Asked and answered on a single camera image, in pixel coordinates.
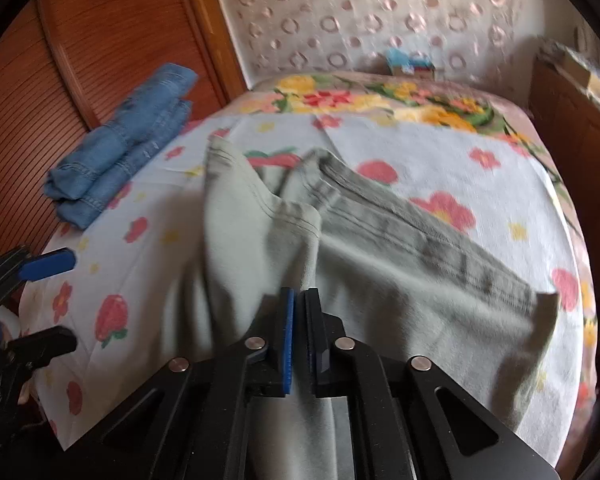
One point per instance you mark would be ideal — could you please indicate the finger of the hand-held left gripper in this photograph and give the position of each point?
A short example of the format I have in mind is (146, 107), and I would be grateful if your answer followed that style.
(50, 262)
(45, 345)

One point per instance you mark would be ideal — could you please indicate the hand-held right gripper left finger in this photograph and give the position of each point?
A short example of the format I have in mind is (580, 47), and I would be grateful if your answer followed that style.
(289, 340)

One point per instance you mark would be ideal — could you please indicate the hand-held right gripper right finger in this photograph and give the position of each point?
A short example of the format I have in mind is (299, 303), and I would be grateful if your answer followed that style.
(312, 345)

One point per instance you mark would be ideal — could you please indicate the grey-green pants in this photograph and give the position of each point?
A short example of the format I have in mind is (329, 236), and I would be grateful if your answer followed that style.
(380, 290)

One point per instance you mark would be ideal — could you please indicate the folded blue jeans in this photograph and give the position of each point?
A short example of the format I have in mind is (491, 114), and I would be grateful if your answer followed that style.
(120, 145)

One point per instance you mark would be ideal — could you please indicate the white strawberry print bed sheet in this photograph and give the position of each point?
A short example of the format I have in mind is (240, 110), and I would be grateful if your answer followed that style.
(430, 165)

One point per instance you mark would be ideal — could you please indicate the wooden headboard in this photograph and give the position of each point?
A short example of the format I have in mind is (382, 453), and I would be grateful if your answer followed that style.
(105, 35)

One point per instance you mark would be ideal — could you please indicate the yellow floral blanket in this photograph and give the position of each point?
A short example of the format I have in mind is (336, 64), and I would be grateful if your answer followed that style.
(420, 97)

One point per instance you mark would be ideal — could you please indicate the small cardboard box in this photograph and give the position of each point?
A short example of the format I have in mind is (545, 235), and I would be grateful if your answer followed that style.
(412, 62)

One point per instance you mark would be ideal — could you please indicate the wooden side cabinet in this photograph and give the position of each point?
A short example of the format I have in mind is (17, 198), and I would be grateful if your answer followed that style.
(575, 130)

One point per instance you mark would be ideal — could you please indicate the sheer circle pattern curtain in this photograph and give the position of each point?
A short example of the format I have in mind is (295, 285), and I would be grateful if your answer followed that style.
(370, 5)

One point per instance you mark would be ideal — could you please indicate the clutter on side cabinet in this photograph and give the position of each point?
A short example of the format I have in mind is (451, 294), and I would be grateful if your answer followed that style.
(580, 67)

